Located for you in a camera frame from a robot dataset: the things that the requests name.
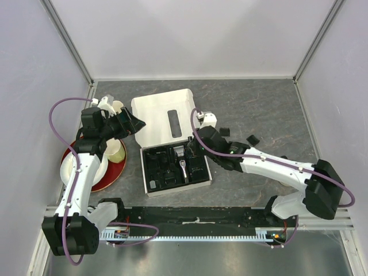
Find black cleaning brush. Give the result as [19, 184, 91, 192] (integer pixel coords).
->
[159, 172, 164, 186]

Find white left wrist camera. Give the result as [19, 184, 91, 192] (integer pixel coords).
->
[91, 94, 116, 117]

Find black comb guard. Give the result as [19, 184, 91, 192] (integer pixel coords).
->
[247, 135, 260, 147]
[164, 172, 177, 187]
[219, 127, 231, 137]

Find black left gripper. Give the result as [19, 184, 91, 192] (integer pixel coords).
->
[99, 106, 145, 141]

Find red round plate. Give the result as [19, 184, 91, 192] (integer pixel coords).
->
[60, 140, 127, 193]

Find cream paper cup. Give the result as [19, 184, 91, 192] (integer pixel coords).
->
[105, 139, 126, 163]
[112, 101, 124, 114]

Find black plastic tray insert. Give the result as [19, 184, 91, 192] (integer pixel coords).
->
[140, 141, 212, 197]

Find white slotted cable duct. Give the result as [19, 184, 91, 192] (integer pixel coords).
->
[99, 224, 285, 243]

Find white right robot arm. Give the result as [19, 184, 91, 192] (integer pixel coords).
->
[128, 107, 344, 227]

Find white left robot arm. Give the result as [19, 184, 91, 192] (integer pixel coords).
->
[42, 107, 146, 256]

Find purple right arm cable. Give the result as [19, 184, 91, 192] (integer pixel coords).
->
[190, 108, 356, 250]

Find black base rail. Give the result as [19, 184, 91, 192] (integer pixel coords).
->
[121, 206, 296, 230]

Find black power cable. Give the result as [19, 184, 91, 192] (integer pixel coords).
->
[154, 151, 170, 166]

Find black silver hair clipper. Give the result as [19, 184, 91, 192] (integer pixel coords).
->
[173, 145, 189, 183]

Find white plate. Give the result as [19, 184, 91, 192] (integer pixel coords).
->
[60, 152, 108, 185]

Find white cardboard box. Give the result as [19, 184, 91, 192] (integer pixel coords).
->
[131, 88, 213, 198]

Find small white oil bottle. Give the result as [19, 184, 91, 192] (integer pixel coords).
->
[149, 180, 157, 190]

